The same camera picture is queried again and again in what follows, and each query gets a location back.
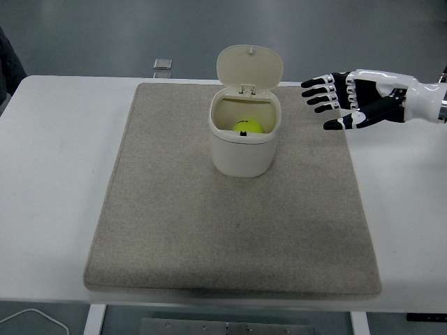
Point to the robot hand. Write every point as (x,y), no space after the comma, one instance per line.
(391,94)

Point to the silver floor socket plate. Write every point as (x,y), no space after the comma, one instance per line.
(162,74)
(162,63)

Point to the beige fabric mat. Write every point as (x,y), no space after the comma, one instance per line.
(195,227)

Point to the grey metal plate with screws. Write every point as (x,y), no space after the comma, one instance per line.
(227,328)

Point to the yellow tennis ball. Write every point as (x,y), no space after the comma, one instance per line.
(249,126)

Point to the black bar under table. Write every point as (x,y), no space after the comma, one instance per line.
(426,317)

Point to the cream bin with hinged lid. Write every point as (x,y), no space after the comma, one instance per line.
(244,157)

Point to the person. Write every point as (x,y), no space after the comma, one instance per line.
(8,66)

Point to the white table leg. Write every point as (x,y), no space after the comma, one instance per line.
(94,319)
(359,324)

